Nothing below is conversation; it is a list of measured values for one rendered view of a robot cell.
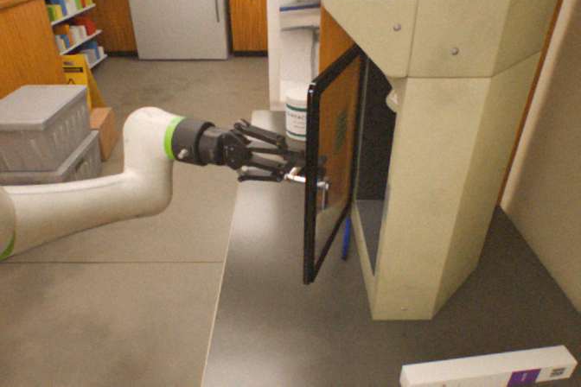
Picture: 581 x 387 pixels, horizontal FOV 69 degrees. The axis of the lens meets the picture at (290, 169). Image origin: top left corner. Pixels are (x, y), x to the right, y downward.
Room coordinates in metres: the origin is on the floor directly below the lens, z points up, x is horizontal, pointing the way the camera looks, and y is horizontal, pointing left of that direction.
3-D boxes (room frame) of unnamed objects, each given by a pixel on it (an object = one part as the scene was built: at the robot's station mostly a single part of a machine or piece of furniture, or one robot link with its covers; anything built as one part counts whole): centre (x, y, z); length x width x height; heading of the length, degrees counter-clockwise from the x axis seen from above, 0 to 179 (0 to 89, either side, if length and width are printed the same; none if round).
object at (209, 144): (0.74, 0.12, 1.20); 0.09 x 0.07 x 0.08; 68
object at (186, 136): (0.76, 0.19, 1.20); 0.12 x 0.06 x 0.09; 158
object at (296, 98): (1.35, -0.05, 1.02); 0.13 x 0.13 x 0.15
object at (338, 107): (0.71, -0.09, 1.19); 0.30 x 0.01 x 0.40; 157
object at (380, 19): (0.70, -0.10, 1.46); 0.32 x 0.12 x 0.10; 0
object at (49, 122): (2.36, 1.52, 0.49); 0.60 x 0.42 x 0.33; 0
